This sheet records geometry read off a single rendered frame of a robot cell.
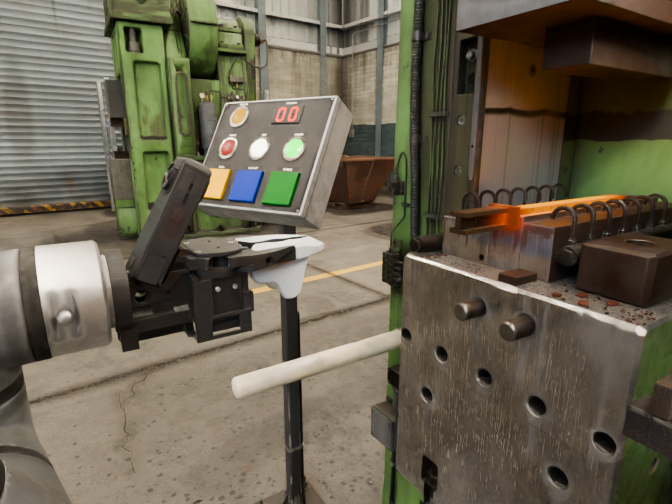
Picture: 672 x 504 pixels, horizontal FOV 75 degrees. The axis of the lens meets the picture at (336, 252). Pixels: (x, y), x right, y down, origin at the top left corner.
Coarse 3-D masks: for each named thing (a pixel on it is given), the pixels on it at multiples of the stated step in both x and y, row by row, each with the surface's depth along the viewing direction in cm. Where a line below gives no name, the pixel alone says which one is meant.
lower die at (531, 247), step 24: (528, 216) 63; (600, 216) 67; (648, 216) 72; (456, 240) 73; (480, 240) 69; (504, 240) 65; (528, 240) 62; (552, 240) 59; (504, 264) 66; (528, 264) 62; (552, 264) 60
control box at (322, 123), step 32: (224, 128) 107; (256, 128) 102; (288, 128) 97; (320, 128) 92; (224, 160) 104; (256, 160) 98; (288, 160) 93; (320, 160) 91; (224, 192) 100; (320, 192) 92; (288, 224) 97; (320, 224) 94
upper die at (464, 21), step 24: (480, 0) 63; (504, 0) 60; (528, 0) 57; (552, 0) 55; (576, 0) 53; (600, 0) 53; (624, 0) 56; (648, 0) 59; (456, 24) 67; (480, 24) 64; (504, 24) 64; (528, 24) 64; (552, 24) 64; (624, 24) 64; (648, 24) 64
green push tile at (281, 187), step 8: (272, 176) 93; (280, 176) 92; (288, 176) 91; (296, 176) 90; (272, 184) 93; (280, 184) 91; (288, 184) 90; (296, 184) 90; (272, 192) 92; (280, 192) 91; (288, 192) 90; (264, 200) 92; (272, 200) 91; (280, 200) 90; (288, 200) 89
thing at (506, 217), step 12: (492, 204) 64; (528, 204) 68; (540, 204) 68; (552, 204) 68; (564, 204) 69; (588, 204) 73; (456, 216) 59; (468, 216) 58; (480, 216) 60; (492, 216) 61; (504, 216) 63; (516, 216) 62; (456, 228) 59; (468, 228) 59; (480, 228) 60; (492, 228) 61; (504, 228) 62; (516, 228) 62
